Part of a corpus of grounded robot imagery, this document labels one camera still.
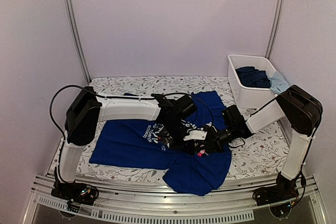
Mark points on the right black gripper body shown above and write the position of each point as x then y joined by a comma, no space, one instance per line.
210,139

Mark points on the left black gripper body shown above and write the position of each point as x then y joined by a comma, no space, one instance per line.
172,128

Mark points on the pink flower brooch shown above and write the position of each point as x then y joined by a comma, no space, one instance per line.
201,153

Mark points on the blue printed t-shirt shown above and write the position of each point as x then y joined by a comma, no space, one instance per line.
139,144

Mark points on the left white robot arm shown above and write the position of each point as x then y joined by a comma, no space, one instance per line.
89,108

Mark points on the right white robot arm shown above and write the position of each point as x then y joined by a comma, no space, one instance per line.
304,114

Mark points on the dark navy clothing in bin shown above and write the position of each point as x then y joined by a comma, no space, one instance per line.
253,78

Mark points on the floral table cloth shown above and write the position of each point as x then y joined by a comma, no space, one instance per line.
260,155

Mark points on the light blue cloth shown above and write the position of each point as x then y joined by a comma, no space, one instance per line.
278,83

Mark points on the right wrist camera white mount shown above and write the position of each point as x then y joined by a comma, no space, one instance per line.
209,127

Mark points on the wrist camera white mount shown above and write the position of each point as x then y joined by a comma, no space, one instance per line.
209,127
195,135

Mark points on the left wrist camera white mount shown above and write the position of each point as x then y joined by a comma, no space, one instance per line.
195,135

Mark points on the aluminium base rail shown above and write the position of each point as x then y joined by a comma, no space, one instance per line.
141,202

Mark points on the right aluminium frame post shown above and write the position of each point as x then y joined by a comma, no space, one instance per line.
274,28

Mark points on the aluminium frame post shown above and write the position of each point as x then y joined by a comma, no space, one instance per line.
274,28
76,40

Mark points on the left aluminium frame post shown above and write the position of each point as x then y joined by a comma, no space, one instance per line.
76,40

